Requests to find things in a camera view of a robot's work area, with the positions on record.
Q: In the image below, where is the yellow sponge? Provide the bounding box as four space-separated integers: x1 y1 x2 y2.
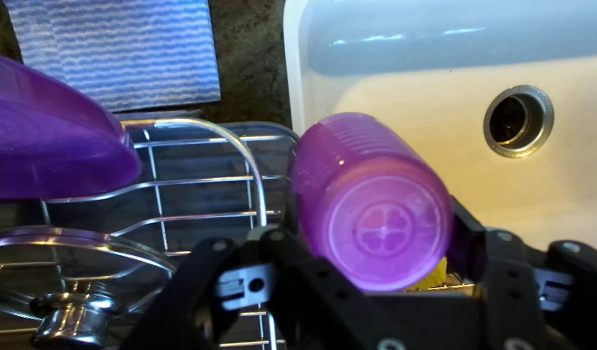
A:
405 255 454 296

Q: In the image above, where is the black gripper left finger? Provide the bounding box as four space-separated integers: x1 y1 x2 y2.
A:
137 224 405 350

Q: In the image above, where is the metal sink drain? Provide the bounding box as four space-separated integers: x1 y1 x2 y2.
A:
483 84 557 162

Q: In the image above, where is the purple plastic bowl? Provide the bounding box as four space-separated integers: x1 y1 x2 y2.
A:
0 51 144 203

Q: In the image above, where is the clear glass lid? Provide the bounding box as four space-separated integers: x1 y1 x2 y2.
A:
0 224 177 282

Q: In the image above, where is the purple plastic cup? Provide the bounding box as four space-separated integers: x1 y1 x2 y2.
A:
286 111 457 294

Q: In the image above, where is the shiny metal utensil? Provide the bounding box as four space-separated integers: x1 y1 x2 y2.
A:
30 290 121 346

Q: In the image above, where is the wire drying rack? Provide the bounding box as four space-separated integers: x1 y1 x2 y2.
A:
0 117 302 350

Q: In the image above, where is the white kitchen sink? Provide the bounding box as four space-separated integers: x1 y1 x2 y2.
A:
282 0 597 257

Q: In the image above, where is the blue folded cloth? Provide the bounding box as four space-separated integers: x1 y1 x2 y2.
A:
2 0 224 115

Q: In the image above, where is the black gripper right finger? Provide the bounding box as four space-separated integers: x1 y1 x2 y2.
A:
440 199 597 350

